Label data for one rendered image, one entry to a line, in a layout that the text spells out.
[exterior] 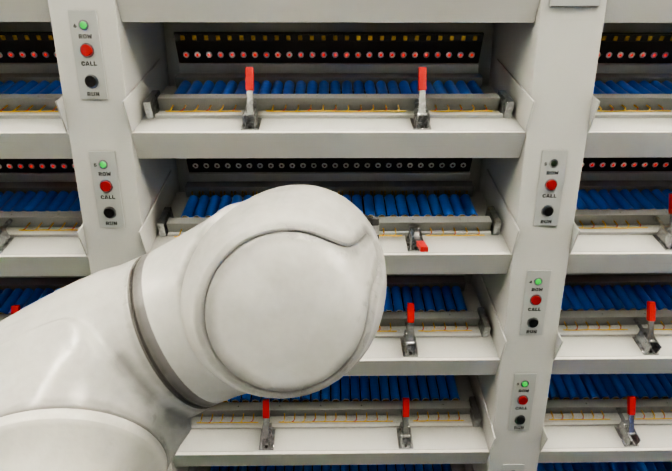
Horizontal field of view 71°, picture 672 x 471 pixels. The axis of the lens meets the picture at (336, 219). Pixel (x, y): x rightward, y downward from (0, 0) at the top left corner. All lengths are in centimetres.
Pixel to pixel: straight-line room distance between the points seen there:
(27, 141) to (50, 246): 18
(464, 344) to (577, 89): 47
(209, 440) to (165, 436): 74
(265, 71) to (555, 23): 48
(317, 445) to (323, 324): 81
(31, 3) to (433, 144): 62
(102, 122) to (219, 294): 62
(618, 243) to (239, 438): 78
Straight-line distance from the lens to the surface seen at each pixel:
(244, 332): 20
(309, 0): 74
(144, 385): 27
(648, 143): 89
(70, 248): 90
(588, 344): 100
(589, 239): 92
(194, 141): 76
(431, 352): 89
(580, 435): 112
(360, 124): 75
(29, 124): 89
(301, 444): 100
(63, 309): 30
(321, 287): 19
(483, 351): 92
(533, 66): 79
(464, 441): 103
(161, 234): 86
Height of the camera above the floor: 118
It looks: 16 degrees down
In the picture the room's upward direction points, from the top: straight up
